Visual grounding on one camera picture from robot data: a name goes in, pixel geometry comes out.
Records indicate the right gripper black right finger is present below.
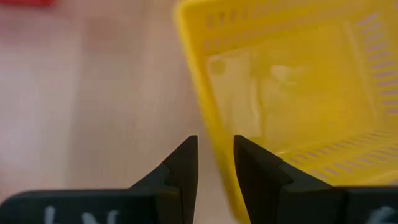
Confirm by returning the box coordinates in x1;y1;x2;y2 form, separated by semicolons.
233;134;398;224

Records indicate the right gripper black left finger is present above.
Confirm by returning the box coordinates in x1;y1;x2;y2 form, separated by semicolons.
0;134;199;224

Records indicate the yellow plastic slotted basket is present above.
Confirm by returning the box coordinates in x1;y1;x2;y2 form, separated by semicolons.
174;0;398;224

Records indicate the large red plastic basket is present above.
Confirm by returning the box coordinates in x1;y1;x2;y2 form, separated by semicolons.
0;0;57;7

